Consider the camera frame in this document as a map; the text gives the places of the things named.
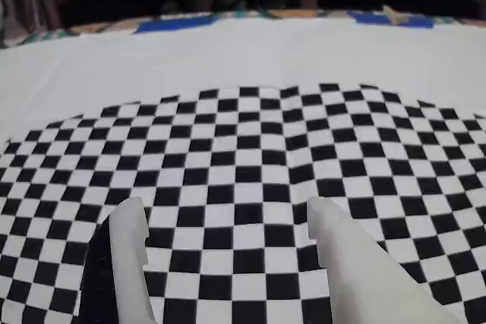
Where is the colourful checked tablecloth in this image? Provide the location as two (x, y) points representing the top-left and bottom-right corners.
(0, 8), (486, 50)

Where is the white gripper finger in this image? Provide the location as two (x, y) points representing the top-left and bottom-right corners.
(306, 197), (468, 324)
(109, 197), (155, 324)

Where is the black white checkerboard mat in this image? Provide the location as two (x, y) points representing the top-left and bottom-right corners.
(0, 16), (486, 324)

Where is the tan crumpled tape scrap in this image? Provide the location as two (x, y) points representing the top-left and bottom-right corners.
(381, 4), (410, 25)

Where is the blue tape strip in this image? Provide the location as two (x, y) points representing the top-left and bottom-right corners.
(134, 15), (216, 35)
(351, 10), (434, 30)

